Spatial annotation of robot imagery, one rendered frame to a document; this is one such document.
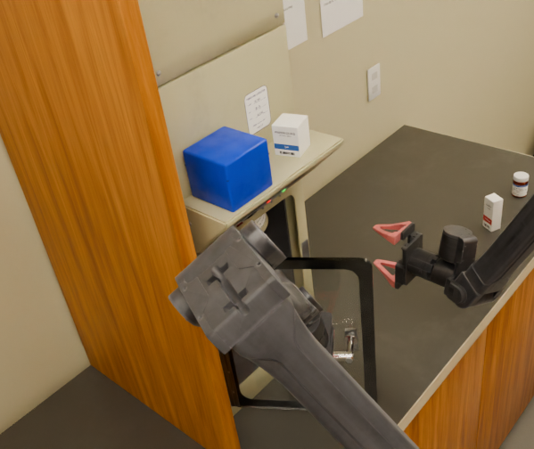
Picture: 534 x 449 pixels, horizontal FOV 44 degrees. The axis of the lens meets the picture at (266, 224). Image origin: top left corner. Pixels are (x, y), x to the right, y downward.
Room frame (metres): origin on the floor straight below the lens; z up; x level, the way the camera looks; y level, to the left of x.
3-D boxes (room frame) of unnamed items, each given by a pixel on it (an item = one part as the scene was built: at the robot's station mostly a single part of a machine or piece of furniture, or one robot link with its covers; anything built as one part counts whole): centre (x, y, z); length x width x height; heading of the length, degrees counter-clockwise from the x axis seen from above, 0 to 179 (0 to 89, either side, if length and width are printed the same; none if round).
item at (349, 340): (0.87, -0.08, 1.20); 0.10 x 0.05 x 0.03; 76
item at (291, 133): (1.08, -0.07, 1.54); 0.05 x 0.05 x 0.06; 60
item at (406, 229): (1.12, -0.26, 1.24); 0.09 x 0.07 x 0.07; 44
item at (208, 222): (1.02, -0.01, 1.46); 0.32 x 0.11 x 0.10; 134
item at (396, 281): (1.13, -0.26, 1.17); 0.09 x 0.07 x 0.07; 44
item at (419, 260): (1.07, -0.31, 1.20); 0.07 x 0.07 x 0.10; 44
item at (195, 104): (1.15, 0.12, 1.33); 0.32 x 0.25 x 0.77; 134
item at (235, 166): (0.96, 0.05, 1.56); 0.10 x 0.10 x 0.09; 44
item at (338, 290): (0.91, -0.02, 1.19); 0.30 x 0.01 x 0.40; 76
